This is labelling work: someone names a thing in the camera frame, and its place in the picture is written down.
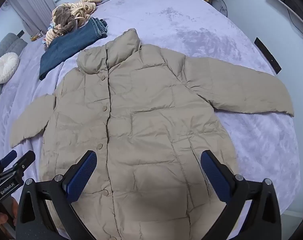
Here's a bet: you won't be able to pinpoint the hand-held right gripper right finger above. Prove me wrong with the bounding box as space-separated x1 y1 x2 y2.
200 150 282 240

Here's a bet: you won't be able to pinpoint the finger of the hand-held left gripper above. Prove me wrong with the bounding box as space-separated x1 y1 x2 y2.
6 151 36 178
0 150 18 167

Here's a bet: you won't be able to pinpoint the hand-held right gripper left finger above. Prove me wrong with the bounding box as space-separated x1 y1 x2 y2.
16 150 98 240

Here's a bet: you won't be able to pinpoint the beige puffer jacket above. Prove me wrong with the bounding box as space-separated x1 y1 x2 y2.
10 28 295 240

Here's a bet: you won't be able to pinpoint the person's left hand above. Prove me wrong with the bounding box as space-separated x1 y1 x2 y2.
0 198 18 233

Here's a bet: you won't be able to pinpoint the white round pillow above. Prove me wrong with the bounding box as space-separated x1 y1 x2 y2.
0 52 20 84

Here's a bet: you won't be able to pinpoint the grey upholstered headboard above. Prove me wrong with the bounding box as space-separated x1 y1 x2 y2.
0 32 28 140

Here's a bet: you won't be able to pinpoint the folded blue jeans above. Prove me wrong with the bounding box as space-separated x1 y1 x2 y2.
39 17 109 81

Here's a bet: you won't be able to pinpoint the small yellow bedside items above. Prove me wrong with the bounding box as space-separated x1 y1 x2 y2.
30 31 45 42

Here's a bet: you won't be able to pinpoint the brown plush garment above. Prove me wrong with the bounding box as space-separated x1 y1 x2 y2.
53 6 80 36

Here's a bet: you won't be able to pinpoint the pale pleated curtain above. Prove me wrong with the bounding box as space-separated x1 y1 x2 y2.
6 0 57 36

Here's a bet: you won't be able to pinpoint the lavender fleece blanket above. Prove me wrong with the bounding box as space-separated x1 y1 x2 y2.
0 0 303 230

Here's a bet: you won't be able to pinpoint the beige striped clothing heap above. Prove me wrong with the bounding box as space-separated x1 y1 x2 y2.
43 0 102 49

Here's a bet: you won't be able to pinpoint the standing fan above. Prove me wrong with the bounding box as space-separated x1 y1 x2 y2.
209 0 228 18

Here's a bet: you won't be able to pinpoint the black wall bracket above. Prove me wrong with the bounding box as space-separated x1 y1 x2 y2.
254 37 282 75

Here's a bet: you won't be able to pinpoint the black cable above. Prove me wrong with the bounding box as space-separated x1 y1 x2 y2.
287 8 303 36

